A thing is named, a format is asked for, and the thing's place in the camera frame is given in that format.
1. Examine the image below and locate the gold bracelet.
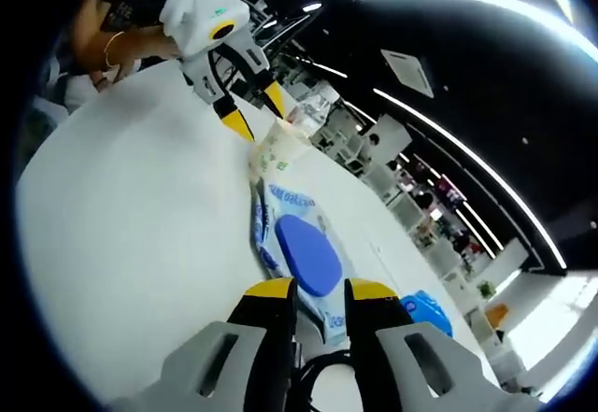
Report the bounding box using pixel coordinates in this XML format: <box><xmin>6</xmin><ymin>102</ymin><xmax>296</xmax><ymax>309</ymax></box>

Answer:
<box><xmin>102</xmin><ymin>30</ymin><xmax>128</xmax><ymax>71</ymax></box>

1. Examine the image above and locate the printed paper cup item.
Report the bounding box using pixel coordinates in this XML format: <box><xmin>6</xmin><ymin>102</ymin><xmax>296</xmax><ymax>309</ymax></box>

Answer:
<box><xmin>247</xmin><ymin>120</ymin><xmax>309</xmax><ymax>182</ymax></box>

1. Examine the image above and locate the wet wipes pack blue lid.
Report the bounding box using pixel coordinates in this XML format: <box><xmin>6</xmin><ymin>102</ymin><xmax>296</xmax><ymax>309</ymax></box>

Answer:
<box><xmin>249</xmin><ymin>176</ymin><xmax>361</xmax><ymax>348</ymax></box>

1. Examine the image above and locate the clear plastic water bottle item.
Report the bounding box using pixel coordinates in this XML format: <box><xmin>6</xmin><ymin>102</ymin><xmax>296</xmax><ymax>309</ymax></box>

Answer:
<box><xmin>284</xmin><ymin>93</ymin><xmax>337</xmax><ymax>142</ymax></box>

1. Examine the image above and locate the narrow bright window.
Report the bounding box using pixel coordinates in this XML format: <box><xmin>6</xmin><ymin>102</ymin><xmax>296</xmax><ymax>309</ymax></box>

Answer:
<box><xmin>494</xmin><ymin>271</ymin><xmax>598</xmax><ymax>385</ymax></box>

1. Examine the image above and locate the blue tissue pack item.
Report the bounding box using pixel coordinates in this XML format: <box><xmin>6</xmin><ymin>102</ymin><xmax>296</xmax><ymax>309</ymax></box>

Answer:
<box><xmin>399</xmin><ymin>290</ymin><xmax>452</xmax><ymax>338</ymax></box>

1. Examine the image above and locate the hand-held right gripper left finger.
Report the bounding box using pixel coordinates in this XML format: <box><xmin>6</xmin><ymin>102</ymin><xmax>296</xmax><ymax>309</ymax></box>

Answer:
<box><xmin>111</xmin><ymin>277</ymin><xmax>296</xmax><ymax>412</ymax></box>

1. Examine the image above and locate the ceiling air conditioner vent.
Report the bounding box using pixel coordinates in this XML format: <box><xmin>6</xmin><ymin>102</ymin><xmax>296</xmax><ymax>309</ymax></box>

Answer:
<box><xmin>379</xmin><ymin>48</ymin><xmax>436</xmax><ymax>99</ymax></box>

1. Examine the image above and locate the orange seat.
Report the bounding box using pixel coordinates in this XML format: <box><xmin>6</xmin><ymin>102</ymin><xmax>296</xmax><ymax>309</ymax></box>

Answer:
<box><xmin>487</xmin><ymin>303</ymin><xmax>510</xmax><ymax>328</ymax></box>

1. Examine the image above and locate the black cable item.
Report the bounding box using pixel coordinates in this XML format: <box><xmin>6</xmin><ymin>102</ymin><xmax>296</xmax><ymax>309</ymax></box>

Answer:
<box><xmin>289</xmin><ymin>349</ymin><xmax>363</xmax><ymax>412</ymax></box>

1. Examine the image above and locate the hanging display screen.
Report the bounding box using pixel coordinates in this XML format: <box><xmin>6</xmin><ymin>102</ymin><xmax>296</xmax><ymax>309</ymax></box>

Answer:
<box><xmin>436</xmin><ymin>174</ymin><xmax>469</xmax><ymax>211</ymax></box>

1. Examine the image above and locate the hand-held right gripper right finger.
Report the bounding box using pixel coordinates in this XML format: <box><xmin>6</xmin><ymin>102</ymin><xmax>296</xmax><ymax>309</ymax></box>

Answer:
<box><xmin>344</xmin><ymin>277</ymin><xmax>538</xmax><ymax>412</ymax></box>

